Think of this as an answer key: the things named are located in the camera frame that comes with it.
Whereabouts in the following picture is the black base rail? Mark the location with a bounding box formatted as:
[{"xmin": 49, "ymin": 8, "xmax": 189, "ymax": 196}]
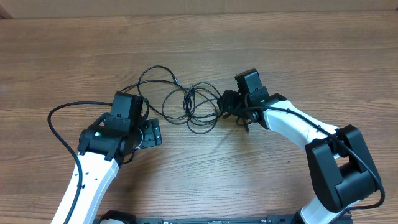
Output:
[{"xmin": 93, "ymin": 210, "xmax": 354, "ymax": 224}]

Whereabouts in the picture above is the black smooth usb cable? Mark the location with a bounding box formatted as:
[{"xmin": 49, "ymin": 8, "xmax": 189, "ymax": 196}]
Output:
[{"xmin": 119, "ymin": 65, "xmax": 224, "ymax": 125}]

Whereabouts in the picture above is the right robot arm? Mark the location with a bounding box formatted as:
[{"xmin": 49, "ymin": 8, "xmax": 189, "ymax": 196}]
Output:
[{"xmin": 217, "ymin": 69, "xmax": 386, "ymax": 223}]

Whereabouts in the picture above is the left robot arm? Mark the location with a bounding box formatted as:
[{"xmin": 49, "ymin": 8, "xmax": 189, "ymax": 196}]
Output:
[{"xmin": 52, "ymin": 91, "xmax": 162, "ymax": 223}]

